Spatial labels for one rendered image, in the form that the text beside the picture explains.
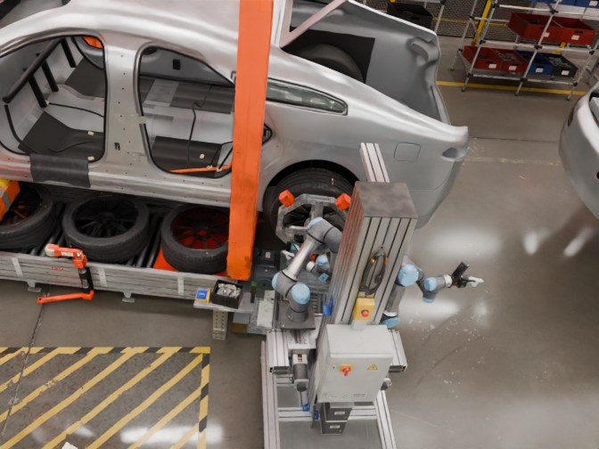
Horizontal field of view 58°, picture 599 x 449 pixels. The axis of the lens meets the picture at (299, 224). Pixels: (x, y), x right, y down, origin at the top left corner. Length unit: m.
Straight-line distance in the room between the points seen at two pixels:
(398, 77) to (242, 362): 3.08
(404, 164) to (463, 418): 1.91
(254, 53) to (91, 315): 2.56
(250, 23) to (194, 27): 1.03
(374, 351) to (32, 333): 2.69
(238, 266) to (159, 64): 2.51
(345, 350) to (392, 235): 0.71
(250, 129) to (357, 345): 1.33
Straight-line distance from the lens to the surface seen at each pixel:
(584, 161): 5.31
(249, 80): 2.98
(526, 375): 4.83
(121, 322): 4.49
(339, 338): 2.93
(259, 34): 2.86
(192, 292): 4.35
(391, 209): 2.47
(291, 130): 3.74
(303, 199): 3.82
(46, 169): 4.46
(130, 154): 4.14
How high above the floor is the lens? 3.59
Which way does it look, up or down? 43 degrees down
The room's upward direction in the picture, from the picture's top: 10 degrees clockwise
